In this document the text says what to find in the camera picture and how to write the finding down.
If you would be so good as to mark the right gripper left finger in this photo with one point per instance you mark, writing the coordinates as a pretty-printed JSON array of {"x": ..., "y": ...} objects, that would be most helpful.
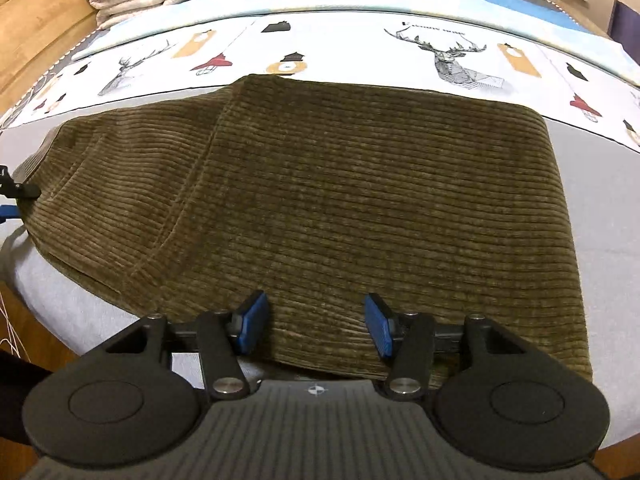
[{"x": 222, "y": 337}]

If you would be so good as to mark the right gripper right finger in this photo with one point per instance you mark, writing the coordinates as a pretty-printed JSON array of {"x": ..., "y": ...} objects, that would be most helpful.
[{"x": 405, "y": 344}]

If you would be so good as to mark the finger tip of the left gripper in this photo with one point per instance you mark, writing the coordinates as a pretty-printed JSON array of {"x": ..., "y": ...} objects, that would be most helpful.
[{"x": 16, "y": 191}]

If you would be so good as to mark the brown corduroy pants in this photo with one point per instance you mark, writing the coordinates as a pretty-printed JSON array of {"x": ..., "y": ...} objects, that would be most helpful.
[{"x": 316, "y": 194}]

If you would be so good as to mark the deer print bed sheet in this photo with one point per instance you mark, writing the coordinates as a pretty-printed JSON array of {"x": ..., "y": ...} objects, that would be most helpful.
[{"x": 585, "y": 86}]

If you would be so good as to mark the purple rolled mat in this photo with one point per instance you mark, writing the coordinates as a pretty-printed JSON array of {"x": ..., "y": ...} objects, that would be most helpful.
[{"x": 624, "y": 28}]

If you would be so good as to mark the wooden bed frame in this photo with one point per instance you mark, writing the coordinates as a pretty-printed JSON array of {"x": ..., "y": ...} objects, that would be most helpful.
[{"x": 34, "y": 35}]

